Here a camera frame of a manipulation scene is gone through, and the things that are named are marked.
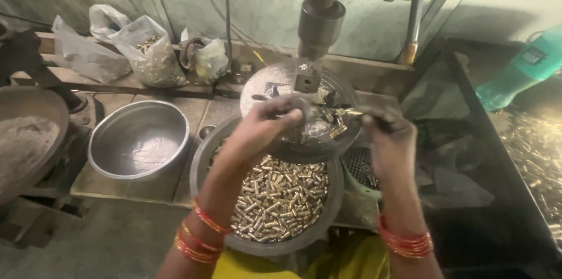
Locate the red gold right wrist bangles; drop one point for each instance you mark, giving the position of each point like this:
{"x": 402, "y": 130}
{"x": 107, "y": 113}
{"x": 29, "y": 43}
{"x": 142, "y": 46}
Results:
{"x": 405, "y": 240}

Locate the person's left fingers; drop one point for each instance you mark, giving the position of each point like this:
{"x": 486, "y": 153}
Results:
{"x": 287, "y": 110}

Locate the small bag with dark rag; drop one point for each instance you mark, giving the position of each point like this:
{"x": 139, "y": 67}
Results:
{"x": 204, "y": 57}

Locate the dark pan of brass parts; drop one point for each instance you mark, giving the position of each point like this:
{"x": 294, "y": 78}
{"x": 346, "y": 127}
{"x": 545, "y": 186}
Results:
{"x": 206, "y": 169}

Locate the white plastic bag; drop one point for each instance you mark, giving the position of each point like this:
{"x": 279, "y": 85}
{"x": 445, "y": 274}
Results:
{"x": 105, "y": 20}

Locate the tray of brass scrap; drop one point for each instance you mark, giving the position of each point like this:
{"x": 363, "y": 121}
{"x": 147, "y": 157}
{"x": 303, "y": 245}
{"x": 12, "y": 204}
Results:
{"x": 533, "y": 160}

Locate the green plastic bottle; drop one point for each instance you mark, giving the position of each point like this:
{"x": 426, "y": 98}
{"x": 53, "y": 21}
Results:
{"x": 522, "y": 68}

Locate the person's right fingers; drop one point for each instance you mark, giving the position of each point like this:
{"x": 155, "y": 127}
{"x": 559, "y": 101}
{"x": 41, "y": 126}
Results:
{"x": 375, "y": 121}

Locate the small steel cup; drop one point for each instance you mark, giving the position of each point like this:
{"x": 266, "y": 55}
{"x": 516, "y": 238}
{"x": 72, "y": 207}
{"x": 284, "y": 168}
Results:
{"x": 206, "y": 132}

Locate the red gold left wrist bangles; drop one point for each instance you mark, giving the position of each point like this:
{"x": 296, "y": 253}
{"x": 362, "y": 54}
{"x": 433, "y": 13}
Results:
{"x": 200, "y": 237}

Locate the person's left hand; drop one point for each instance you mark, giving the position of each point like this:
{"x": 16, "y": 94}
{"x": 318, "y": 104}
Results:
{"x": 259, "y": 127}

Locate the brass cylinder part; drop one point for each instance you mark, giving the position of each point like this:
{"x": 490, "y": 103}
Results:
{"x": 353, "y": 112}

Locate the clear bag of brass parts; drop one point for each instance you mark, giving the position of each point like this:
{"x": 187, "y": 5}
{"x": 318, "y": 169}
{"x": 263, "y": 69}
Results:
{"x": 151, "y": 53}

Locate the round metal machine table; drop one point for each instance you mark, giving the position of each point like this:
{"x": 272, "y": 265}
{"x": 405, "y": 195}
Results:
{"x": 281, "y": 85}

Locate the heap of brass cylinder parts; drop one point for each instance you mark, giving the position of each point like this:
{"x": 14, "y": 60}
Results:
{"x": 281, "y": 202}

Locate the person's right hand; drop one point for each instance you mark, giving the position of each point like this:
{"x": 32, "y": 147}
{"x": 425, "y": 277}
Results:
{"x": 393, "y": 147}

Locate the drill press machine head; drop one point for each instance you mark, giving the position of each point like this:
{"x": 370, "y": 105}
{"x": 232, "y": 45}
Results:
{"x": 325, "y": 2}

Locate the empty steel bowl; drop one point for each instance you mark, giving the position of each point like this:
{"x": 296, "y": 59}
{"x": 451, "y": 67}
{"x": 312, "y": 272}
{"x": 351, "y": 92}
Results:
{"x": 138, "y": 140}

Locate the large rusty pan with dust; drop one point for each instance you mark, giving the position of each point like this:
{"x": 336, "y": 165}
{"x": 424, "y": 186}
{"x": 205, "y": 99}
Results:
{"x": 26, "y": 138}

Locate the crumpled grey plastic bag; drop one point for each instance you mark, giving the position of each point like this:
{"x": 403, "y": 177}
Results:
{"x": 85, "y": 57}

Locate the red gold wrist bangles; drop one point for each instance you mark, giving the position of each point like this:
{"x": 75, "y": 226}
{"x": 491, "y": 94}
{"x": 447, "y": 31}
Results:
{"x": 200, "y": 237}
{"x": 405, "y": 240}

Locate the green perforated strainer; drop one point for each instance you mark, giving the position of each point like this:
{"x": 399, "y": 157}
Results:
{"x": 360, "y": 171}

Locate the person's yellow clothing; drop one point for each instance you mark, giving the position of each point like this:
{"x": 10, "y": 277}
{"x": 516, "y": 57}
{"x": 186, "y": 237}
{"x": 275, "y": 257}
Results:
{"x": 307, "y": 263}

